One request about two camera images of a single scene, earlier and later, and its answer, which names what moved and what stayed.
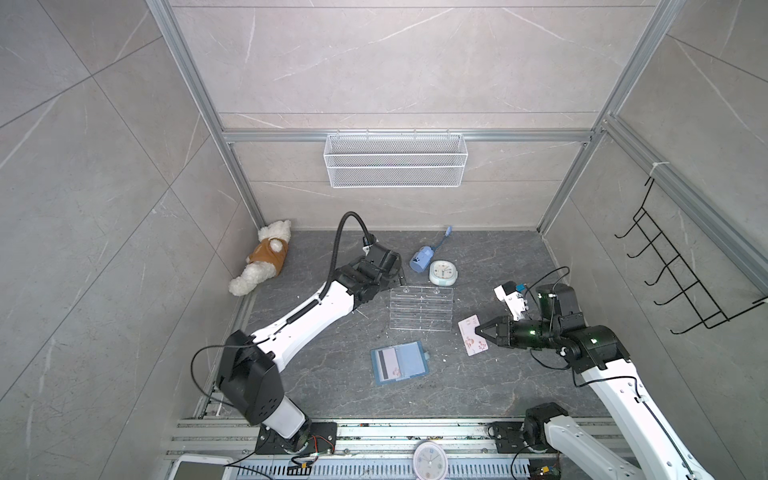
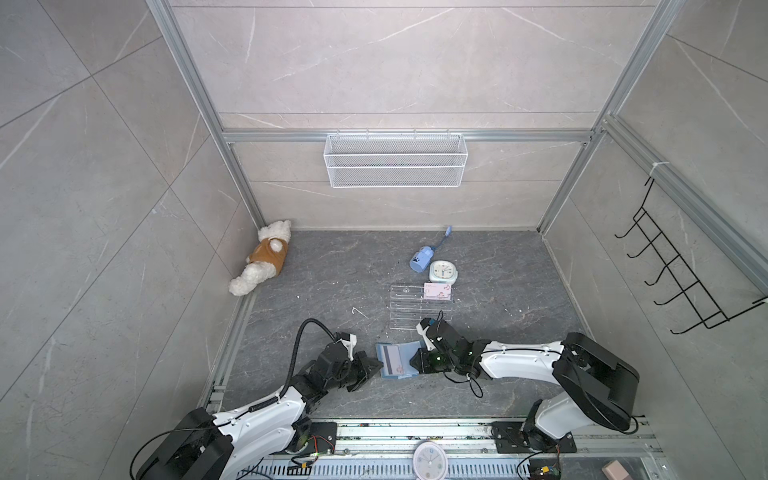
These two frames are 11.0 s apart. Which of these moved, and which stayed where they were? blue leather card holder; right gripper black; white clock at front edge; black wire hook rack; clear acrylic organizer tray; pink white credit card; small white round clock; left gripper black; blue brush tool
Moved: right gripper black; pink white credit card; left gripper black
Stayed: small white round clock; clear acrylic organizer tray; blue brush tool; white clock at front edge; black wire hook rack; blue leather card holder
